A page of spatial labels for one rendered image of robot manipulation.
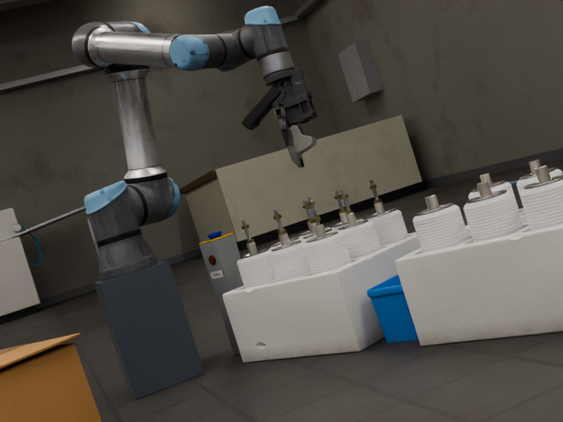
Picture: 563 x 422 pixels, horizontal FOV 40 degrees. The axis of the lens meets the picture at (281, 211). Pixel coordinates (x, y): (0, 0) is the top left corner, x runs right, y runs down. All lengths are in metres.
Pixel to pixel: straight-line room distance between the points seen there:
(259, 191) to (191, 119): 2.18
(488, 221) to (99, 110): 7.64
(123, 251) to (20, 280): 5.91
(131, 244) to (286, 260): 0.42
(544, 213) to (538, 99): 4.87
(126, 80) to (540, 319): 1.20
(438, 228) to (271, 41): 0.56
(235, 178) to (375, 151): 1.45
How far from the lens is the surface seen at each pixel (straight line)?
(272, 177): 7.12
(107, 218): 1.97
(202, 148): 8.96
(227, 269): 2.03
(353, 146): 7.45
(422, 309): 1.54
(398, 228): 1.89
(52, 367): 0.78
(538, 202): 1.40
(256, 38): 1.74
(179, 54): 1.70
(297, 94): 1.73
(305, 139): 1.71
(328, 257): 1.70
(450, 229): 1.51
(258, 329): 1.86
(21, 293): 7.85
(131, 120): 2.06
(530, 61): 6.23
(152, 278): 1.94
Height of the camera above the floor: 0.37
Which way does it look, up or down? 1 degrees down
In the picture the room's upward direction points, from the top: 17 degrees counter-clockwise
